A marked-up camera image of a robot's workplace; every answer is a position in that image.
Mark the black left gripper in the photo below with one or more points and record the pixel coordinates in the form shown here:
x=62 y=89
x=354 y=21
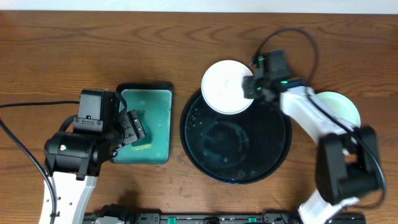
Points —
x=134 y=125

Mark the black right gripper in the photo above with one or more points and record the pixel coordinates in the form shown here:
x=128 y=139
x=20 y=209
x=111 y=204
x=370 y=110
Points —
x=249 y=87

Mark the green yellow sponge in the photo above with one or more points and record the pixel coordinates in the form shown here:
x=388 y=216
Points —
x=145 y=142

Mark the white plate with green smear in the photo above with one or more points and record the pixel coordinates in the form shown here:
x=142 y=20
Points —
x=222 y=87

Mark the pale green plate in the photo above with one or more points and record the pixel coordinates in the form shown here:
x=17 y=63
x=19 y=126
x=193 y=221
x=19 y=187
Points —
x=340 y=105

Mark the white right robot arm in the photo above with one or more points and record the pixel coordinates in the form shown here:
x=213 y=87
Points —
x=348 y=165

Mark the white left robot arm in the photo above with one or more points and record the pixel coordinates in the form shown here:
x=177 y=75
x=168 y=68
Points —
x=66 y=199

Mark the black rectangular water tray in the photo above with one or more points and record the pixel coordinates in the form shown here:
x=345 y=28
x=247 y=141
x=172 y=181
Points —
x=153 y=105

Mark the round black tray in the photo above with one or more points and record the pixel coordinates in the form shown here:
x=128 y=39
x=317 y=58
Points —
x=241 y=148

